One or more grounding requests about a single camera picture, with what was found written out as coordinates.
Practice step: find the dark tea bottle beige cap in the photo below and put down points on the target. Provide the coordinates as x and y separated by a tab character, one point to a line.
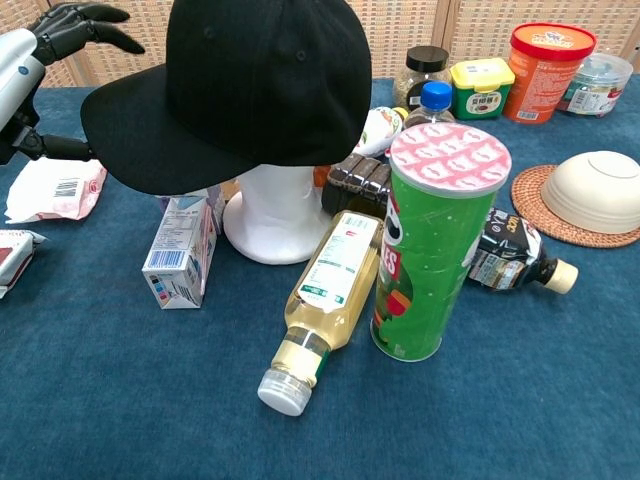
505	250

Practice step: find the cream ceramic bowl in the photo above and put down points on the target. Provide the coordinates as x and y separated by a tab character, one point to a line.
595	195

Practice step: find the woven rattan coaster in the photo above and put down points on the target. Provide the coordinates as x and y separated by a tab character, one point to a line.
530	195

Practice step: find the blue capped plastic bottle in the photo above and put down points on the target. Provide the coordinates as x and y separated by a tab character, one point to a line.
435	97

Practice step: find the black baseball cap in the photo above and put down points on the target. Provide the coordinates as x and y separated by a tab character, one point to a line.
250	90

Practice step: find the orange tub red lid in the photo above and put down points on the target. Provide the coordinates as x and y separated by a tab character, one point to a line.
540	75

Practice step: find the blue table cloth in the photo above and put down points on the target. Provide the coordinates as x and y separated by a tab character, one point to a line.
150	400

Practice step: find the clear round plastic container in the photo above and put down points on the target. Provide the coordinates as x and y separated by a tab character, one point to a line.
595	85

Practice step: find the green Pringles can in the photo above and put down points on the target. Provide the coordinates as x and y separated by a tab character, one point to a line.
425	250

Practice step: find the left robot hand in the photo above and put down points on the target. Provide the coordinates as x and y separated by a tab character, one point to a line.
17	75

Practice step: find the white blue milk carton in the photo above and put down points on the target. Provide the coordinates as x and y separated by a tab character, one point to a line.
180	250

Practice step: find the white foam mannequin head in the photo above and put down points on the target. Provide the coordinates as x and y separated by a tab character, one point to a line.
270	220

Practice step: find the green tub yellow lid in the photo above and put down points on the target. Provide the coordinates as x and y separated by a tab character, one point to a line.
482	95

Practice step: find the white squeeze bottle vegetable print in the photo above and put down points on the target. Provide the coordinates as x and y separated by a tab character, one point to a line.
377	131

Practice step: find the woven folding screen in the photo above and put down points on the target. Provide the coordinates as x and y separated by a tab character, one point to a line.
400	30

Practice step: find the white red snack package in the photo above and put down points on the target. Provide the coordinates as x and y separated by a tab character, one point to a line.
15	255

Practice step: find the pale yellow liquid bottle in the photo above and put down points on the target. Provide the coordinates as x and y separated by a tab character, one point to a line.
330	280

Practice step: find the purple NFC juice carton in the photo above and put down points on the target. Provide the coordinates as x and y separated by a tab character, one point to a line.
218	205

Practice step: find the glass jar black lid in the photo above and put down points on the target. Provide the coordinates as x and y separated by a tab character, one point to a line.
425	62

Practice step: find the white barcode plastic package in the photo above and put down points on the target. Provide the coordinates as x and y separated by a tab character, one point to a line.
50	192

